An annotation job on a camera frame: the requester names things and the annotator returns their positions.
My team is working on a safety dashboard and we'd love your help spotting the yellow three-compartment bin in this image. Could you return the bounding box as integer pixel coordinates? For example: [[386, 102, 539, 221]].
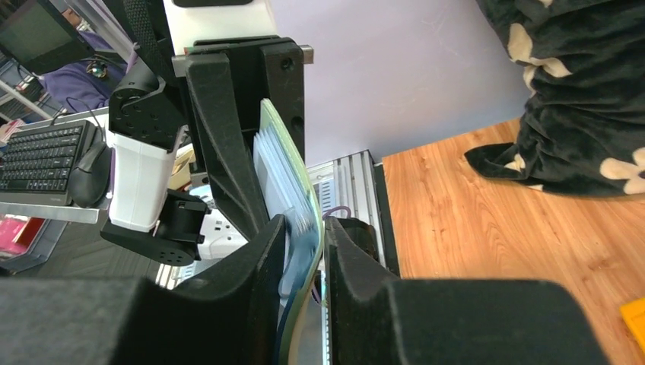
[[619, 298, 645, 351]]

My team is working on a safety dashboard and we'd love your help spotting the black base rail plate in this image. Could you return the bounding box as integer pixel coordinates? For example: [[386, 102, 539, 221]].
[[332, 161, 401, 276]]

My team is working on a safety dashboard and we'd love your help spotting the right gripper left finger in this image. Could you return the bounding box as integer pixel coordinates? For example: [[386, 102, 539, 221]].
[[1, 215, 285, 364]]

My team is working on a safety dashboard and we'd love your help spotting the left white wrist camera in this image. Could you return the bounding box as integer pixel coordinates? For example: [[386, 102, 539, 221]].
[[164, 1, 278, 56]]

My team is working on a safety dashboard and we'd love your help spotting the black computer mouse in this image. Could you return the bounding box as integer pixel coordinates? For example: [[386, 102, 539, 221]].
[[67, 141, 112, 208]]

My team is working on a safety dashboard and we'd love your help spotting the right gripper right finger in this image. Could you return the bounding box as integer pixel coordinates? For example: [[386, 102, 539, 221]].
[[325, 217, 608, 364]]

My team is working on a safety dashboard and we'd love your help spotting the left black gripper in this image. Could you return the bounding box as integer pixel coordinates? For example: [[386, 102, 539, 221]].
[[172, 36, 313, 240]]

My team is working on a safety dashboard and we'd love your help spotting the black floral plush blanket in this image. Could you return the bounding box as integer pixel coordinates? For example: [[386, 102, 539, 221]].
[[465, 1, 644, 197]]

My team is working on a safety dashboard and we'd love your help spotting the aluminium frame rail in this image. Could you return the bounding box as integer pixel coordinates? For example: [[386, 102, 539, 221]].
[[307, 150, 386, 266]]

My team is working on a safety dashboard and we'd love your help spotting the black keyboard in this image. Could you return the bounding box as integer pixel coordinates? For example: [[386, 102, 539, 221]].
[[1, 120, 100, 206]]

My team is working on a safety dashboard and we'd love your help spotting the black computer monitor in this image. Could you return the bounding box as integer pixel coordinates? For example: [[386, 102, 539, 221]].
[[1, 0, 94, 75]]

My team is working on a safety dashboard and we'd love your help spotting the green card holder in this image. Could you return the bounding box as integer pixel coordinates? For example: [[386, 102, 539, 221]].
[[253, 98, 324, 364]]

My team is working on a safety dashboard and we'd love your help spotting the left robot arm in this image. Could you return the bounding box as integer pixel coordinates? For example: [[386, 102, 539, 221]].
[[101, 1, 313, 266]]

